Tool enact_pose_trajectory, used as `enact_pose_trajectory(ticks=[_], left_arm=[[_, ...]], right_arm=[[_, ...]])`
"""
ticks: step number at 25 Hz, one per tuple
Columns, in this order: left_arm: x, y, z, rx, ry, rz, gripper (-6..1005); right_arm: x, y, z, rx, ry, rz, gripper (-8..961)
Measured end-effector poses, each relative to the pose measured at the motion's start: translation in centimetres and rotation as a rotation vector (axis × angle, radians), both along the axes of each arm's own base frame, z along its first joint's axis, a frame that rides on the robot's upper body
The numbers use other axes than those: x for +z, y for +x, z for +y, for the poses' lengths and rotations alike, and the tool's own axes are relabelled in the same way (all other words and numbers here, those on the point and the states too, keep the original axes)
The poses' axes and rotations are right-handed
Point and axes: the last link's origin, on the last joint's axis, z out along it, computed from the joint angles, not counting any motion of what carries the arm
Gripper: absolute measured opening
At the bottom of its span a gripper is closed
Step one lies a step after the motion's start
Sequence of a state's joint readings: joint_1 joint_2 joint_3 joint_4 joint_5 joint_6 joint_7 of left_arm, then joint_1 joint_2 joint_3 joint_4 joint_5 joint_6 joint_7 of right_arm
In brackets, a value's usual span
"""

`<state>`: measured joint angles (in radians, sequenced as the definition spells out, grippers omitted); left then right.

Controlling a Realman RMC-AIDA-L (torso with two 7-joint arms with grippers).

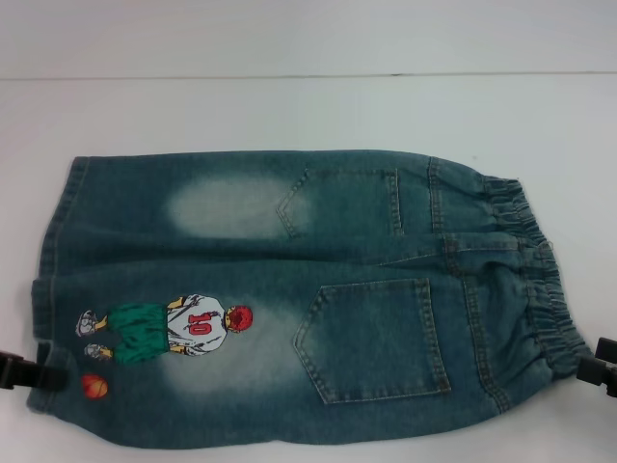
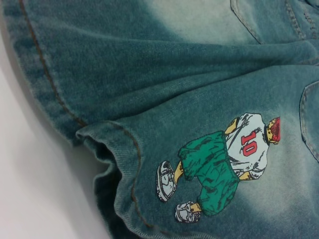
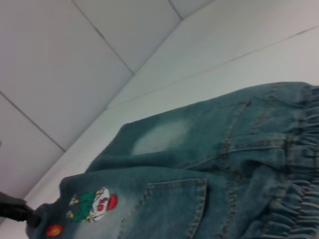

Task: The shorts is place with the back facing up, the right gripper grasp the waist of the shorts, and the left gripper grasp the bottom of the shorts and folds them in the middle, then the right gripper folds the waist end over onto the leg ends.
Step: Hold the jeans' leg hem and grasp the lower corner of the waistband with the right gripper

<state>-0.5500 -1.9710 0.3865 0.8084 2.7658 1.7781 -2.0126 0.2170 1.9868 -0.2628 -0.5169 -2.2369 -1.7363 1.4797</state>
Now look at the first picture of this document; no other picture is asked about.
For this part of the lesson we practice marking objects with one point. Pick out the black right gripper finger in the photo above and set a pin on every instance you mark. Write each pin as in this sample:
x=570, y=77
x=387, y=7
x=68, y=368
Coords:
x=598, y=378
x=607, y=348

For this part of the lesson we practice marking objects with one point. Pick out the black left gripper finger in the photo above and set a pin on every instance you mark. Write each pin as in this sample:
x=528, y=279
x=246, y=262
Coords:
x=34, y=376

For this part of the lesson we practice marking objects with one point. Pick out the blue denim shorts with print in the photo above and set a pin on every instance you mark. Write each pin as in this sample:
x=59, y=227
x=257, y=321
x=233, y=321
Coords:
x=289, y=289

